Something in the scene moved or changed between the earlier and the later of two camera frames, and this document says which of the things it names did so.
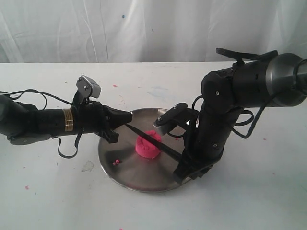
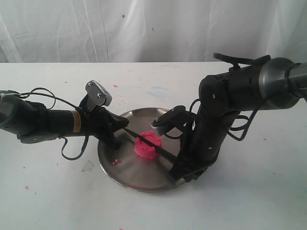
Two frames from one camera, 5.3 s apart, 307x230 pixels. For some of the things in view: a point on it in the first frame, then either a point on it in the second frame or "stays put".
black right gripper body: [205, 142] stays put
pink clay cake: [146, 148] stays put
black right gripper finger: [185, 169] stays put
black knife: [159, 142] → [157, 148]
